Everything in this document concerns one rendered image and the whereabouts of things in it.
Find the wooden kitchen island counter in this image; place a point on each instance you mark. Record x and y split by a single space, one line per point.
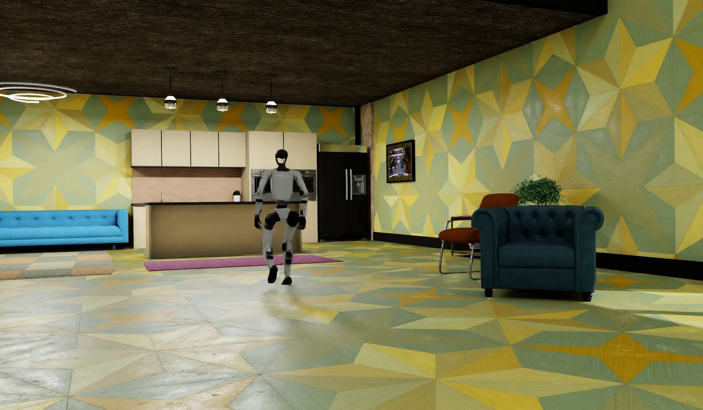
206 230

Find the robot right leg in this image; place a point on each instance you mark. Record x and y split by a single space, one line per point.
270 239

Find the robot leg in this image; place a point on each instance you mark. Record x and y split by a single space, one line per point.
289 239
270 239

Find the robot left leg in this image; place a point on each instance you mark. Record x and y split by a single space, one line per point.
289 239

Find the built-in steel oven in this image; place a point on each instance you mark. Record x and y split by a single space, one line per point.
310 184

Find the robot white torso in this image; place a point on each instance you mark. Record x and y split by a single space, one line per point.
282 185

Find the purple floor rug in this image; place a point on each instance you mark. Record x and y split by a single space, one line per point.
237 262

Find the black double-door refrigerator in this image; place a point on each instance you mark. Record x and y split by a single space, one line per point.
344 195

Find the robot black head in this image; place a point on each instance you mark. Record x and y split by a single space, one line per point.
281 159

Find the tall beige oven cabinet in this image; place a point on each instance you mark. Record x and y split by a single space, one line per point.
300 149

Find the glass pendant lamp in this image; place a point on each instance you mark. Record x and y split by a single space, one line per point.
222 103
170 101
271 106

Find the bright blue sofa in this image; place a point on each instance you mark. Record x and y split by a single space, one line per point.
56 226

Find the patchwork pastel rug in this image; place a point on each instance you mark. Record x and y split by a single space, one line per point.
46 264

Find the dark teal tufted armchair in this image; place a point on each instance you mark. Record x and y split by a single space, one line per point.
536 250

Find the green leafy potted plant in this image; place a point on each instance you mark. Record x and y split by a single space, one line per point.
537 191

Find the beige wall cabinets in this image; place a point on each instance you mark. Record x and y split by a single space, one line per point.
189 148

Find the framed wall picture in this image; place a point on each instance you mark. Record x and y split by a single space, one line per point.
400 161

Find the orange chair metal frame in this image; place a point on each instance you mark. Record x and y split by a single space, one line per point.
465 233

